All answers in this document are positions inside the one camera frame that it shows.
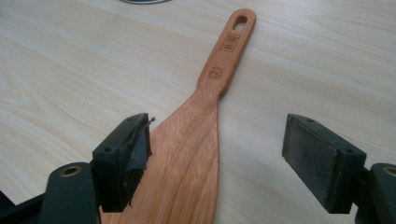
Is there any grey round cable grommet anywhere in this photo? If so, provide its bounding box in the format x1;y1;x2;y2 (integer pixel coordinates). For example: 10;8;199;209
119;0;172;6

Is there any wooden spatula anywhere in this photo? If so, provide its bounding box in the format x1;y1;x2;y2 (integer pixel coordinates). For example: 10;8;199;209
100;7;257;224

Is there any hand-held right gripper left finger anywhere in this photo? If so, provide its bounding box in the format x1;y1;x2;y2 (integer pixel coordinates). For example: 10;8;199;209
92;112;156;214

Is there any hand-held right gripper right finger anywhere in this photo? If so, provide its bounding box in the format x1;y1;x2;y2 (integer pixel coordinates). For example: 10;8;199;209
281;113;368;215

